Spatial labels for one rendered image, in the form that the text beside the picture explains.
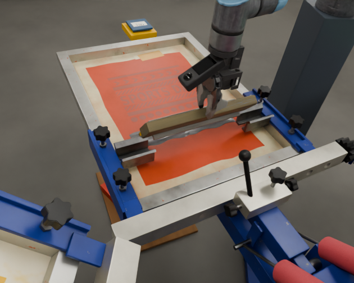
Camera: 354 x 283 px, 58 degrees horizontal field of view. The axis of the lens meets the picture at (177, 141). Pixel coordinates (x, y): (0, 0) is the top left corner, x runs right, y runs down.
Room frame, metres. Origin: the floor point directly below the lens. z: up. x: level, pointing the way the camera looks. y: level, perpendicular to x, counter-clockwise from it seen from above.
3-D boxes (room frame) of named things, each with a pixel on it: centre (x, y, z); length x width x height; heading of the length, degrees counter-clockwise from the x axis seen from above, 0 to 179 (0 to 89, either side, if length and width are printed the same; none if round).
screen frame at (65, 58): (0.88, 0.05, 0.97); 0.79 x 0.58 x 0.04; 32
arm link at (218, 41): (0.71, -0.08, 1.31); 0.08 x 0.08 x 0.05
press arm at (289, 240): (0.40, -0.24, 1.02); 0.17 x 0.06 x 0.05; 32
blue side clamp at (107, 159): (0.53, 0.16, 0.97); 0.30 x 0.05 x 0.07; 32
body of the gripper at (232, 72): (0.71, -0.09, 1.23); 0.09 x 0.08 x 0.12; 122
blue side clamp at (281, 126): (0.82, -0.31, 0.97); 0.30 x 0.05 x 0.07; 32
